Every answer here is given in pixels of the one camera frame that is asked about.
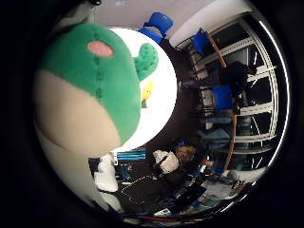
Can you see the black laptop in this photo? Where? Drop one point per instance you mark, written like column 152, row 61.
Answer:
column 190, row 196

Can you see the person in black clothes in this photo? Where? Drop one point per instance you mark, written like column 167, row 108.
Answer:
column 236, row 76

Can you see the teal blue jacket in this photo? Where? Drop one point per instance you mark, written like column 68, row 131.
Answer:
column 215, row 137

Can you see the green plush turtle toy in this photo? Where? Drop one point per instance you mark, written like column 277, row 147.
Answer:
column 95, row 88

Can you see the brown furry item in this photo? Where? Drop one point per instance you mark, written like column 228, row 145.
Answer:
column 186, row 153

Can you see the brown wooden pole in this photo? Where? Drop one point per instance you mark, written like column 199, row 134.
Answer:
column 233, row 139

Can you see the white curved table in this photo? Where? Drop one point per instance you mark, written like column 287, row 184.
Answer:
column 202, row 22

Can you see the blue striped panel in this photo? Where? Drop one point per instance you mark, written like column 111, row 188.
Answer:
column 131, row 155

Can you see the white window frame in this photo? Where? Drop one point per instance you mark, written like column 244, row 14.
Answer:
column 273, row 101

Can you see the blue chair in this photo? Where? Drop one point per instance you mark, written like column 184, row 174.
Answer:
column 200, row 41
column 222, row 97
column 158, row 23

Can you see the black bag with white stitching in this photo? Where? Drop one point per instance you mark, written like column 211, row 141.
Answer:
column 139, row 190

